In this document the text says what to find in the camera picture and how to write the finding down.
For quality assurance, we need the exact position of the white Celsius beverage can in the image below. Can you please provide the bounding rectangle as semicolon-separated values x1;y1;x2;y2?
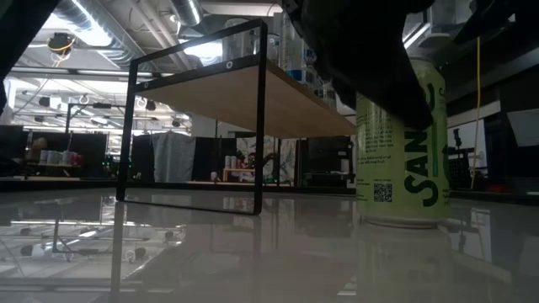
221;17;260;61
279;10;318;85
313;77;339;110
265;33;282;66

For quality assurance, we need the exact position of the green Sanzo beverage can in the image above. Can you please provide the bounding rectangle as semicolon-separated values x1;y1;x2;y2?
355;56;452;229

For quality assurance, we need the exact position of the colourful painted panel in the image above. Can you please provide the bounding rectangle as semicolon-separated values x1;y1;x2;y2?
235;136;298;186

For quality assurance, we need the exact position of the grey hanging cloth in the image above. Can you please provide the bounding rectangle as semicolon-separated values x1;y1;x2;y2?
151;131;197;184

